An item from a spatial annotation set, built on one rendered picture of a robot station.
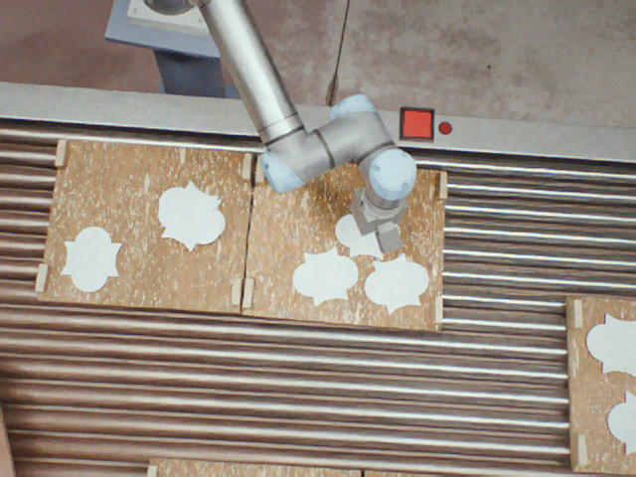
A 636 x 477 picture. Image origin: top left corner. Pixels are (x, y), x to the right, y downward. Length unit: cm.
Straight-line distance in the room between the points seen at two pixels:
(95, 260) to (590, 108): 191
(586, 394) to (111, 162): 109
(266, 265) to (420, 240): 33
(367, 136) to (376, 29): 163
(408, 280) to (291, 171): 46
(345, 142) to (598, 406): 78
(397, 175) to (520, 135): 60
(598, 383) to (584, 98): 147
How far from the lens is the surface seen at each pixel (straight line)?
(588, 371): 176
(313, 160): 134
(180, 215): 168
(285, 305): 166
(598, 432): 176
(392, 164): 132
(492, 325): 173
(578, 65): 308
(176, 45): 194
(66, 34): 301
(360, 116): 136
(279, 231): 169
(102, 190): 175
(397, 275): 168
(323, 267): 167
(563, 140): 189
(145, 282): 169
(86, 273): 170
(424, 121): 181
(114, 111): 184
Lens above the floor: 257
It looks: 75 degrees down
